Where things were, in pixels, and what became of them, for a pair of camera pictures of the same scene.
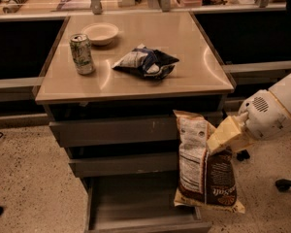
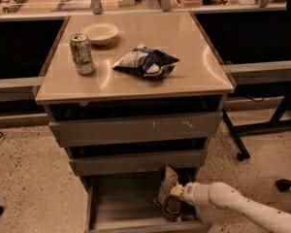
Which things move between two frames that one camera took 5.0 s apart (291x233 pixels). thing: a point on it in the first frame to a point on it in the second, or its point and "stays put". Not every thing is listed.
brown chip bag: [206, 180] to [171, 204]
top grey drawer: [113, 131] stays put
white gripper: [266, 116] to [190, 192]
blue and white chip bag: [147, 62] stays put
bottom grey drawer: [142, 203] stays put
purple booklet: [75, 4] stays put
